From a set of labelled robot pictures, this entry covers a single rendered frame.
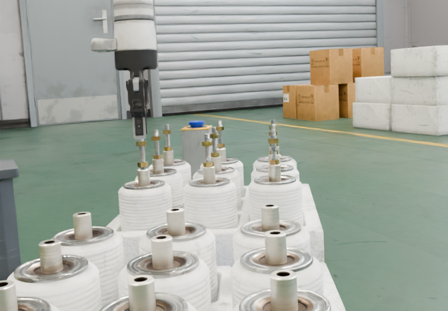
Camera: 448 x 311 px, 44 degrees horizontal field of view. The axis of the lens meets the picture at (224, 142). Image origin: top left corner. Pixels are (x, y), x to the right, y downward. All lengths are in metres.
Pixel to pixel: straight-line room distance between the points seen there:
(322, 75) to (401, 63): 1.27
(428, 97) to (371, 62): 1.55
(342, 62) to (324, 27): 2.36
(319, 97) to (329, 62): 0.31
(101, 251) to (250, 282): 0.21
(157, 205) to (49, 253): 0.42
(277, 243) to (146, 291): 0.16
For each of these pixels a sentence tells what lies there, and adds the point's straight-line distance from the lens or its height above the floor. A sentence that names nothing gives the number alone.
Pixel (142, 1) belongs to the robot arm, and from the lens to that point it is 1.00.
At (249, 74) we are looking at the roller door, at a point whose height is 0.41.
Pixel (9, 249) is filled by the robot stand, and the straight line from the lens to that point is 1.09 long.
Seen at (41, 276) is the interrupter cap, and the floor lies 0.25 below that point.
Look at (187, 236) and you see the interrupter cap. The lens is 0.68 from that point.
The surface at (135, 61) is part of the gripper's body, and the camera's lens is 0.98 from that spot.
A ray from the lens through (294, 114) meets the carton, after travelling 5.11.
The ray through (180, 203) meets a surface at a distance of 1.14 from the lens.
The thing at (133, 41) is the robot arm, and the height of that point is 0.51.
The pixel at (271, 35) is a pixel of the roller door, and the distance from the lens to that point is 6.84.
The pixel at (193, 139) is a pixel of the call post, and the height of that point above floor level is 0.29.
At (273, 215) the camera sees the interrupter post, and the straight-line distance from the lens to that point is 0.69.
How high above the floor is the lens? 0.45
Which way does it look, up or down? 7 degrees down
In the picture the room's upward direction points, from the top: 3 degrees counter-clockwise
